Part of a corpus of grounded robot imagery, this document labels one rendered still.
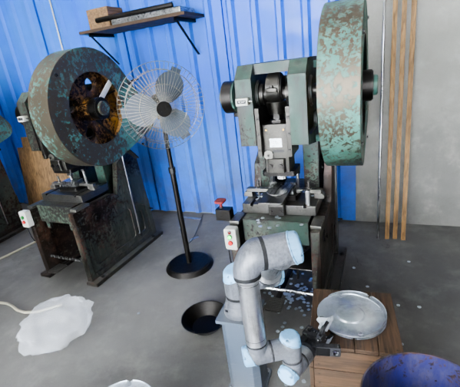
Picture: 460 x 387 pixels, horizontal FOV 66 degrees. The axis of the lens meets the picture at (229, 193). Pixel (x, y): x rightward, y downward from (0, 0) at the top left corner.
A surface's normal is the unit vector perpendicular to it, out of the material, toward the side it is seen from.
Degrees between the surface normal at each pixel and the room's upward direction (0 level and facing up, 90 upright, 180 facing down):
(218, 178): 90
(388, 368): 88
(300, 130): 90
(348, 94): 89
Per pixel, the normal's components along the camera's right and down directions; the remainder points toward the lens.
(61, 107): 0.91, 0.04
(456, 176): -0.37, 0.37
